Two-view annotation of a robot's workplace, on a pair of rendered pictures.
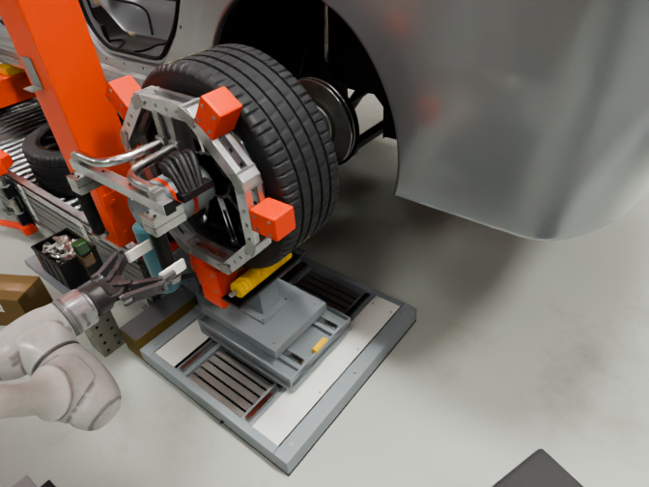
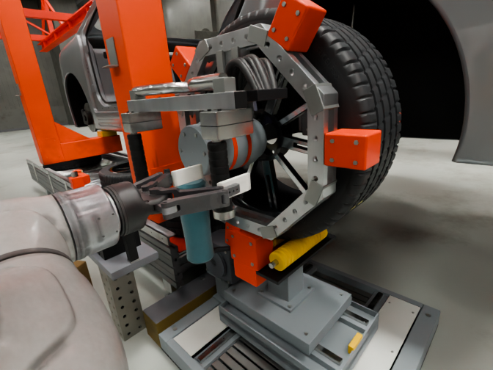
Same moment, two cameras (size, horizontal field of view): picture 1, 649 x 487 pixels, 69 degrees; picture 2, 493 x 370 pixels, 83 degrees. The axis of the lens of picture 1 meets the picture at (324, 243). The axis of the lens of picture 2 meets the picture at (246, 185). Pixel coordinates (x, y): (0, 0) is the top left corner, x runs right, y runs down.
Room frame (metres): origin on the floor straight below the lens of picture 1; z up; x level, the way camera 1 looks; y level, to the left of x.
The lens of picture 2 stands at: (0.42, 0.31, 0.97)
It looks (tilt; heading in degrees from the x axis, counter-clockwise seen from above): 18 degrees down; 5
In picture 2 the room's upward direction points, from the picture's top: 4 degrees counter-clockwise
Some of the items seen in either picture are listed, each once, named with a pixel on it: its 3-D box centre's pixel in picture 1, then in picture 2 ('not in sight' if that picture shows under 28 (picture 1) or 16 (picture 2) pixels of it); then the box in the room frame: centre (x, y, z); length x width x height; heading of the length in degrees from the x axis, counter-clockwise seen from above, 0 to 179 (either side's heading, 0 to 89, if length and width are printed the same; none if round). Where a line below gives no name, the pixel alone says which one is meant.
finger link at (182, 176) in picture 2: (139, 250); (188, 175); (0.95, 0.47, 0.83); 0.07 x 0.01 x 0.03; 139
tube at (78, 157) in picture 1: (116, 137); (177, 75); (1.19, 0.53, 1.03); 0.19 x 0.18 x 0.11; 139
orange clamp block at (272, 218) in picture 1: (272, 218); (351, 148); (1.02, 0.13, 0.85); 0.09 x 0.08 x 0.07; 49
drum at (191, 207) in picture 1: (173, 197); (224, 144); (1.16, 0.42, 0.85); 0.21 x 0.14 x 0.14; 139
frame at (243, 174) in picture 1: (192, 186); (243, 140); (1.22, 0.37, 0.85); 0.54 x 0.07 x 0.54; 49
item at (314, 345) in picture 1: (273, 325); (295, 316); (1.32, 0.23, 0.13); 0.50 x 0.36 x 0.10; 49
